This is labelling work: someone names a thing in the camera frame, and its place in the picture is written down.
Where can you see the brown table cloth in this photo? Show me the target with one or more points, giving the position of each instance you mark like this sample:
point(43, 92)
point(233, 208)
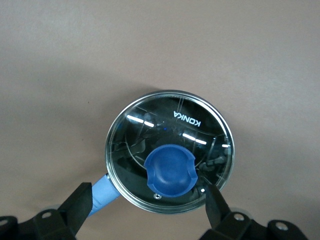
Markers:
point(62, 75)

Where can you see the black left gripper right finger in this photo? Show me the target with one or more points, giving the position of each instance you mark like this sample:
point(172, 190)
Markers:
point(217, 210)

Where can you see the glass lid with blue knob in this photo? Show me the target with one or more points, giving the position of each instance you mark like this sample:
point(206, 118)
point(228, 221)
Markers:
point(170, 172)

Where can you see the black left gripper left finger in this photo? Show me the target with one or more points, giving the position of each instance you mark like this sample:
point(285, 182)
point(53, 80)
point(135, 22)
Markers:
point(75, 207)

